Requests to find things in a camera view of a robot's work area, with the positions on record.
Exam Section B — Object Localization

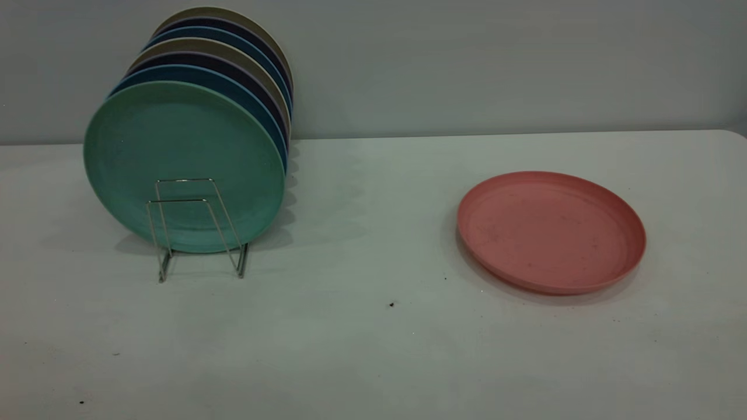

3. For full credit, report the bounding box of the pink round plate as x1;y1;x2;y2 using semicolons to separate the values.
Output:
456;170;647;295

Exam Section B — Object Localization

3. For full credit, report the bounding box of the green round plate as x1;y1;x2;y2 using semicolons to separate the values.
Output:
83;80;287;254

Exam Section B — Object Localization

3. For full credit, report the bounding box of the blue round plate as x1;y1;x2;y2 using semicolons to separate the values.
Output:
109;64;288;174
143;26;292;117

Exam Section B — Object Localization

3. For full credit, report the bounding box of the beige round plate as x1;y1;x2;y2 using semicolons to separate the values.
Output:
153;6;294;94
127;37;292;138

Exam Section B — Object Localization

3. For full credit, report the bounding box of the metal wire plate rack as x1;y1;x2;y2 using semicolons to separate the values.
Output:
146;178;250;285

